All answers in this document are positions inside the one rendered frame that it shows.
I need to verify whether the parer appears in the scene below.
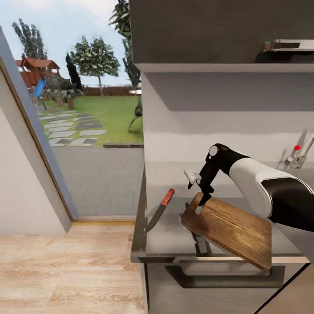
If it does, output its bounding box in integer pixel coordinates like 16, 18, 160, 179
146, 188, 175, 230

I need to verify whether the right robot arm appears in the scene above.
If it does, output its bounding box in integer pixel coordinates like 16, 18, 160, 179
183, 143, 314, 265

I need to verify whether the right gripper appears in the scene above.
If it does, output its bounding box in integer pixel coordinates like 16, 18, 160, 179
188, 167, 216, 206

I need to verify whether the cutting board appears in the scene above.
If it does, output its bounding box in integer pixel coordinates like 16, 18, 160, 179
181, 192, 272, 272

